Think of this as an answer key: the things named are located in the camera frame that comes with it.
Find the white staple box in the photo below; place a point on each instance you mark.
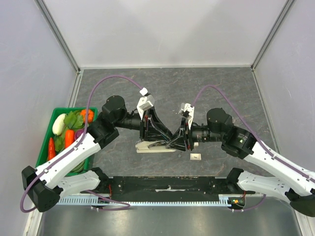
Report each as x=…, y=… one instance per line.
x=195, y=156

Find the light blue cable duct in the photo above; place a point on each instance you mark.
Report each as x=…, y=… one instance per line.
x=92, y=200

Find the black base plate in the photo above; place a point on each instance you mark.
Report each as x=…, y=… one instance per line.
x=167, y=188

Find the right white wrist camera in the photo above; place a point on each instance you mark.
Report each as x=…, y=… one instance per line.
x=187, y=111

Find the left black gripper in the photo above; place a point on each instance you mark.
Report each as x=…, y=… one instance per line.
x=147, y=129

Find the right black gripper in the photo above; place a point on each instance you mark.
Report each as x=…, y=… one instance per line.
x=185, y=133

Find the green plastic bin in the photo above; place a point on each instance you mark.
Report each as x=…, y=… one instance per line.
x=58, y=140

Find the green toy beans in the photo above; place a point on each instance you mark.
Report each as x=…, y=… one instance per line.
x=81, y=167

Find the white toy eggplant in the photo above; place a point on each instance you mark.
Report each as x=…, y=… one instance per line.
x=59, y=125

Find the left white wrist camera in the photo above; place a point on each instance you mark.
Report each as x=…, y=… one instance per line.
x=146, y=102

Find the red toy chili pepper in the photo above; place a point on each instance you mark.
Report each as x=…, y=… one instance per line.
x=51, y=149

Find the green toy leafy vegetable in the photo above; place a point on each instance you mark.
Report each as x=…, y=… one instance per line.
x=74, y=120

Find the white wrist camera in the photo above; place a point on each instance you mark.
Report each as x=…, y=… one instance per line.
x=187, y=111
x=146, y=102

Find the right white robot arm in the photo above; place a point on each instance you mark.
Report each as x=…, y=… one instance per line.
x=288, y=181

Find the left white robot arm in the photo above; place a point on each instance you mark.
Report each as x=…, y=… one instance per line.
x=46, y=184

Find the purple toy onion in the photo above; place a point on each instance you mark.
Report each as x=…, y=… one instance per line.
x=78, y=133

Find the orange toy pumpkin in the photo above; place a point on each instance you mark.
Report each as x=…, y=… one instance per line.
x=87, y=115

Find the beige black stapler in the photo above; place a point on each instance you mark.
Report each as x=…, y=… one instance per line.
x=152, y=147

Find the orange toy carrot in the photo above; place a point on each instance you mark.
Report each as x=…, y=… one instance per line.
x=69, y=138

